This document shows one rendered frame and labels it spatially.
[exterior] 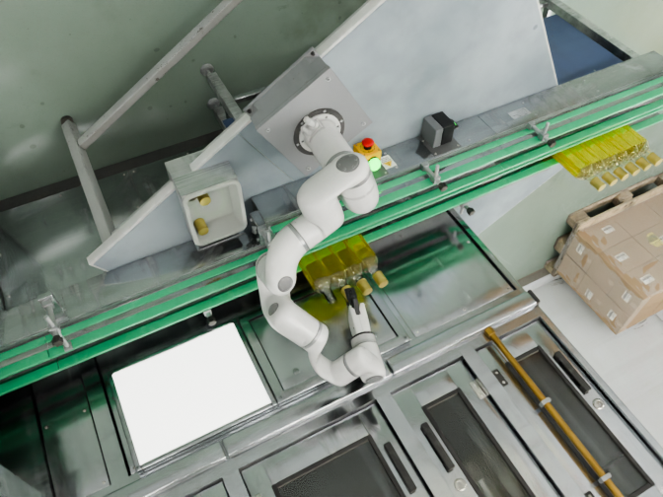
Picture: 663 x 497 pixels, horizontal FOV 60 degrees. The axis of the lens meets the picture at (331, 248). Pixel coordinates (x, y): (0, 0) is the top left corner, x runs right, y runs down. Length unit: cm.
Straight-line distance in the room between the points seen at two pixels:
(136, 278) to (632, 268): 435
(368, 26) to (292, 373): 105
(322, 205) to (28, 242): 135
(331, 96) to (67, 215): 124
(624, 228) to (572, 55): 317
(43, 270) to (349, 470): 128
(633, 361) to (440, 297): 395
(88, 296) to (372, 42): 113
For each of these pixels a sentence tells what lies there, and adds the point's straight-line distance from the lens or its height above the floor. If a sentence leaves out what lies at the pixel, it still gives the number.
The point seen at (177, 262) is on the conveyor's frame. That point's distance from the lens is 188.
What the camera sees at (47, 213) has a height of 19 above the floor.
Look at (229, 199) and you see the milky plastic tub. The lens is 183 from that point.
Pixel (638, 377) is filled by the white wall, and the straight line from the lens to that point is 578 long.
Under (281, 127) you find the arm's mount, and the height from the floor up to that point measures 86.
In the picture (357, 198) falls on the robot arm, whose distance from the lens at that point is 143.
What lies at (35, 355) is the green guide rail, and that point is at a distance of 186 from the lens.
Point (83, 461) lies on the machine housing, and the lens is 190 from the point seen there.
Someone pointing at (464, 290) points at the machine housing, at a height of 122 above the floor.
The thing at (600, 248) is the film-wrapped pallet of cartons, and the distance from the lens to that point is 545.
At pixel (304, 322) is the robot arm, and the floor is 130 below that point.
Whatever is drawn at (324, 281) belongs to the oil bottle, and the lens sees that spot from 181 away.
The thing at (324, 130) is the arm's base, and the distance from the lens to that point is 160.
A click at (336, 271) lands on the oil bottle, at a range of 183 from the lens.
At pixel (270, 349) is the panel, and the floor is 114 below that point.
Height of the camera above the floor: 201
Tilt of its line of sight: 33 degrees down
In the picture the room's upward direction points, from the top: 147 degrees clockwise
